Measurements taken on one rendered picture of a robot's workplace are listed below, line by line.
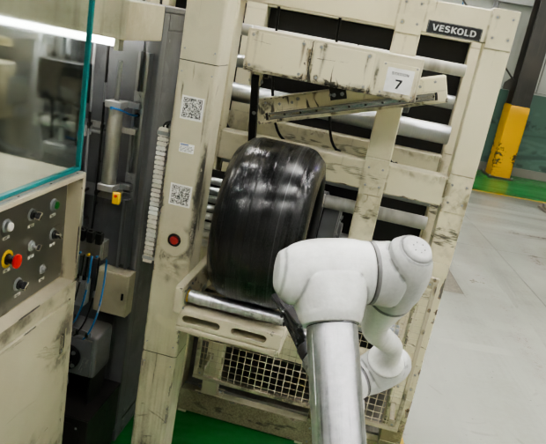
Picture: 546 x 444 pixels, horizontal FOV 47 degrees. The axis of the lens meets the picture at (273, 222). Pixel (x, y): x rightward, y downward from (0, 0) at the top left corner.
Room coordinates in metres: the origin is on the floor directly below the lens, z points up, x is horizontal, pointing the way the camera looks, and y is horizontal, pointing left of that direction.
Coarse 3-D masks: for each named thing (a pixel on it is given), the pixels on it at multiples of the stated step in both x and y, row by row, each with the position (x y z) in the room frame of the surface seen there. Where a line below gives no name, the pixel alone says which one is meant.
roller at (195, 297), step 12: (192, 300) 1.92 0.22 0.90; (204, 300) 1.91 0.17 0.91; (216, 300) 1.91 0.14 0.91; (228, 300) 1.92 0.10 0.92; (228, 312) 1.91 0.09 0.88; (240, 312) 1.89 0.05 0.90; (252, 312) 1.89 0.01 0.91; (264, 312) 1.89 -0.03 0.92; (276, 312) 1.89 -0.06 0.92; (276, 324) 1.88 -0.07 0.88
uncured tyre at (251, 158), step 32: (256, 160) 1.91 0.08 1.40; (288, 160) 1.92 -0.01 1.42; (320, 160) 2.02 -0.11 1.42; (224, 192) 1.85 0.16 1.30; (256, 192) 1.83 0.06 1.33; (288, 192) 1.83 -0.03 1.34; (320, 192) 2.19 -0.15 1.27; (224, 224) 1.80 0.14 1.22; (256, 224) 1.78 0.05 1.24; (288, 224) 1.78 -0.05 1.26; (224, 256) 1.79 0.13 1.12; (256, 256) 1.77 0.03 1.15; (224, 288) 1.85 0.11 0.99; (256, 288) 1.81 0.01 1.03
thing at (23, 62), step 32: (0, 0) 1.48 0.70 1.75; (32, 0) 1.61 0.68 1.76; (64, 0) 1.76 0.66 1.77; (0, 32) 1.49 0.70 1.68; (32, 32) 1.61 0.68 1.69; (64, 32) 1.77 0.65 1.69; (0, 64) 1.49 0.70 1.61; (32, 64) 1.62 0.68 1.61; (64, 64) 1.78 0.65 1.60; (0, 96) 1.50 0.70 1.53; (32, 96) 1.63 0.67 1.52; (64, 96) 1.80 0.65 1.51; (0, 128) 1.50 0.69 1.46; (32, 128) 1.64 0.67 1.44; (64, 128) 1.81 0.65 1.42; (0, 160) 1.51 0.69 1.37; (32, 160) 1.65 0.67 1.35; (64, 160) 1.83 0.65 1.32; (0, 192) 1.51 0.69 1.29
